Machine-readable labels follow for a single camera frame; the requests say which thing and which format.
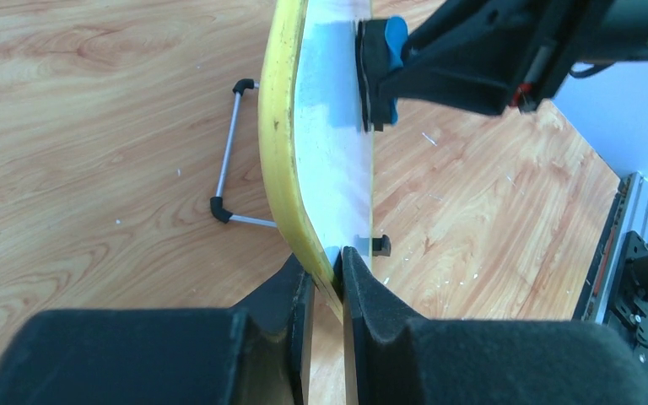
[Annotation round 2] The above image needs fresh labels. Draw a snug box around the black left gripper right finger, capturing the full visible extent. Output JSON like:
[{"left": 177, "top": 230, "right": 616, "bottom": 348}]
[{"left": 342, "top": 247, "right": 648, "bottom": 404}]

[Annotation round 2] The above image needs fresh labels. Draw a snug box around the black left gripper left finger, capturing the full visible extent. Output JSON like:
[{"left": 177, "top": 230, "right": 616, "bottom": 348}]
[{"left": 0, "top": 256, "right": 314, "bottom": 404}]

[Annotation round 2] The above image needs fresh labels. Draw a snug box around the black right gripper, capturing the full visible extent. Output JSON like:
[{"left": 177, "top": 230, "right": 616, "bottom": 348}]
[{"left": 379, "top": 1, "right": 613, "bottom": 116}]

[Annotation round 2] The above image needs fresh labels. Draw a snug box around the blue black whiteboard eraser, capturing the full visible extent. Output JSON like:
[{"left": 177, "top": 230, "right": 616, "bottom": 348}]
[{"left": 354, "top": 16, "right": 408, "bottom": 132}]

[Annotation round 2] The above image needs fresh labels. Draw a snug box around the yellow-framed whiteboard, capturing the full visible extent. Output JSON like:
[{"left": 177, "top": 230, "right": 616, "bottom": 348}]
[{"left": 233, "top": 1, "right": 374, "bottom": 319}]

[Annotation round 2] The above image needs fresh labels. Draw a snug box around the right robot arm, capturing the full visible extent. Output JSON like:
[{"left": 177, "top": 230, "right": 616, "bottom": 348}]
[{"left": 371, "top": 1, "right": 648, "bottom": 116}]

